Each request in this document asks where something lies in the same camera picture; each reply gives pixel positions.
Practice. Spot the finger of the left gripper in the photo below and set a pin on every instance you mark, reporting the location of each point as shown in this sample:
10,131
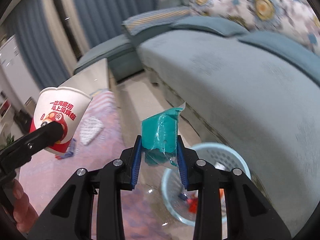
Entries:
20,152

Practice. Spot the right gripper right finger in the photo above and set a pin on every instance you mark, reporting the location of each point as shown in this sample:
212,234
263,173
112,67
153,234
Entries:
249,213

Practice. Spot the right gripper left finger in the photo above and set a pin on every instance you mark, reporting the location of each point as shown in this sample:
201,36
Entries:
69,213

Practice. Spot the red plastic bag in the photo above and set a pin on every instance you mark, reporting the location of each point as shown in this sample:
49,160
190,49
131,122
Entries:
193,197

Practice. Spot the white red paper cup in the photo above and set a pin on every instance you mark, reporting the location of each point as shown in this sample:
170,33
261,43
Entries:
64,105

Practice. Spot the white small box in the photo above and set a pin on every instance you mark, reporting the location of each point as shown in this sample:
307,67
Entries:
90,128

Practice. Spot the teal plastic bag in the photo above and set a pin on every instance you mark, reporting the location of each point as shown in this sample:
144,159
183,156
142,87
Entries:
159,138

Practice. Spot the person's left hand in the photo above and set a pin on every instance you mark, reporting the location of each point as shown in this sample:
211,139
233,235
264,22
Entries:
24,213

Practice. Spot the brown thermos bottle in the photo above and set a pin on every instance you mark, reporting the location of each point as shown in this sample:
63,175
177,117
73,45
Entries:
30,106

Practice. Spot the blue snack packet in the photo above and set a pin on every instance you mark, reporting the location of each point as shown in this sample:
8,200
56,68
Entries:
70,151

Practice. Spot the light blue plastic basket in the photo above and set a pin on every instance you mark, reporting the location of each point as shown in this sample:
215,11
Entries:
205,168

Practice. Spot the white refrigerator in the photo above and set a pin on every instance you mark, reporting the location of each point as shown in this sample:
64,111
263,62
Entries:
16,81

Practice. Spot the pink patterned table cloth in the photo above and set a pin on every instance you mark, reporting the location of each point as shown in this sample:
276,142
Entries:
144,213

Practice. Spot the blue fabric sofa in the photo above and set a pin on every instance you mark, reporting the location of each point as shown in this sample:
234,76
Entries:
264,107

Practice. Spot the white coffee table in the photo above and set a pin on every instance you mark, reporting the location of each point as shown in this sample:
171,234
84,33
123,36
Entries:
92,79

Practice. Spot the blue curtain left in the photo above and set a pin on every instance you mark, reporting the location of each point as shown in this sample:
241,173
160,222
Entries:
29,26

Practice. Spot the blue curtain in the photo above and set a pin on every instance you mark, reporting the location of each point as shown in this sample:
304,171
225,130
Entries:
101,19
29,26

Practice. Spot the blue pillow near right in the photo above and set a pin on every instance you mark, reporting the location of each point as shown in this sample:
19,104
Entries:
286,49

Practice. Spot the blue pillow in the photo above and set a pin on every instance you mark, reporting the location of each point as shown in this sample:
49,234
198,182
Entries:
215,25
286,49

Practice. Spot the blue curtain right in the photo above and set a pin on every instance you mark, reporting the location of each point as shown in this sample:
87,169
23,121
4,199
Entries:
101,19

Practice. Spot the striped armrest cover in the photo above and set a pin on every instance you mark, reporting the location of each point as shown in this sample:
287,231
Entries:
146,20

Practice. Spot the blue pillow near left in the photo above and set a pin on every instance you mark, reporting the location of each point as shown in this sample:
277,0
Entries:
215,25

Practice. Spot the floral sofa back cushion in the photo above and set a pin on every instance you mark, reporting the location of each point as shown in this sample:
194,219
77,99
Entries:
293,18

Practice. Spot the teal back cushion far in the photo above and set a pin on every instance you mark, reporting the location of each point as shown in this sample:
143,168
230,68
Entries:
172,3

